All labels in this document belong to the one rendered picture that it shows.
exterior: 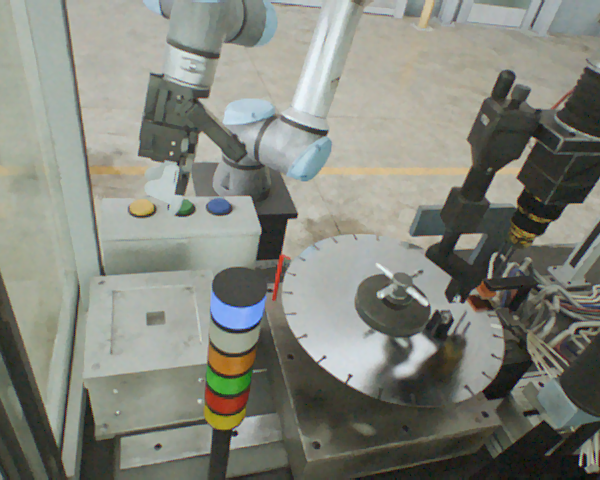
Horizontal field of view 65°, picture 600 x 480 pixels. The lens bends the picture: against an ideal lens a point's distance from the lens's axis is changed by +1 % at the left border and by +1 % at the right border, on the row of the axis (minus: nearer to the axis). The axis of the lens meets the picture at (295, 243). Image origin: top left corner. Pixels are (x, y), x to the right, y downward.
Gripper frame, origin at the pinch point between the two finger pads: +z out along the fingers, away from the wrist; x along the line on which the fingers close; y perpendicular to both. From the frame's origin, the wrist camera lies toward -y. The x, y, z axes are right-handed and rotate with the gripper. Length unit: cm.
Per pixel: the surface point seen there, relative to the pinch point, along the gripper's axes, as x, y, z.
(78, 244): 5.8, 13.3, 6.0
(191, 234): -2.5, -4.1, 6.3
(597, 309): 11, -92, 3
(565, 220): -129, -248, 29
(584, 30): -596, -644, -133
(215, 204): -9.0, -8.4, 2.7
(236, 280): 39.9, -0.6, -13.6
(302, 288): 18.5, -17.8, 1.0
